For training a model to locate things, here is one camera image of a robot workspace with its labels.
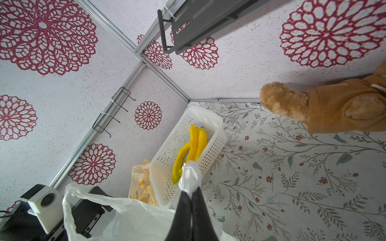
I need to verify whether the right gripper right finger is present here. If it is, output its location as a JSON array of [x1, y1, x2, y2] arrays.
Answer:
[[192, 187, 219, 241]]

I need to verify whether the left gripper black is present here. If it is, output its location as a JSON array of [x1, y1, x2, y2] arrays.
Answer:
[[1, 199, 113, 241]]

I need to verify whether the beige plastic bag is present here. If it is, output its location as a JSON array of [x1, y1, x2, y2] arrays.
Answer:
[[128, 160, 158, 206]]

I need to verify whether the black wire wall rack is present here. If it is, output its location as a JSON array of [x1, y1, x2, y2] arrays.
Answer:
[[92, 86, 136, 138]]

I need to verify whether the orange-yellow banana bunch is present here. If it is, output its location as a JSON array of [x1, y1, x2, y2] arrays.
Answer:
[[171, 125, 208, 185]]

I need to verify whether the grey wall shelf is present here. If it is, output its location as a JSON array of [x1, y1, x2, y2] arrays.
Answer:
[[157, 1, 266, 55]]

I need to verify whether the brown teddy bear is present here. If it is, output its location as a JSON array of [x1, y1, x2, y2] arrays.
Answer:
[[260, 61, 386, 134]]

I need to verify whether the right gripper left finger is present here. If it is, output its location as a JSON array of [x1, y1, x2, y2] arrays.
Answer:
[[165, 191, 192, 241]]

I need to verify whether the white perforated plastic basket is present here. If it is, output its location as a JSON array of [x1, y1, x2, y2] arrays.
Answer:
[[149, 106, 227, 208]]

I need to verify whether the white plastic bag lemon print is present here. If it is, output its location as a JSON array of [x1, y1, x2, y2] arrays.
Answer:
[[62, 161, 235, 241]]

